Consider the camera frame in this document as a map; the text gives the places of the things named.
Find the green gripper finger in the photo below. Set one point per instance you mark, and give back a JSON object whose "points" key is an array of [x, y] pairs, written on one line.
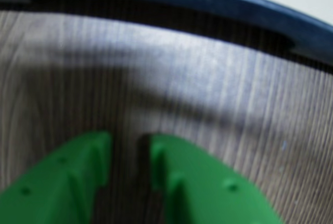
{"points": [[52, 187], [208, 190]]}

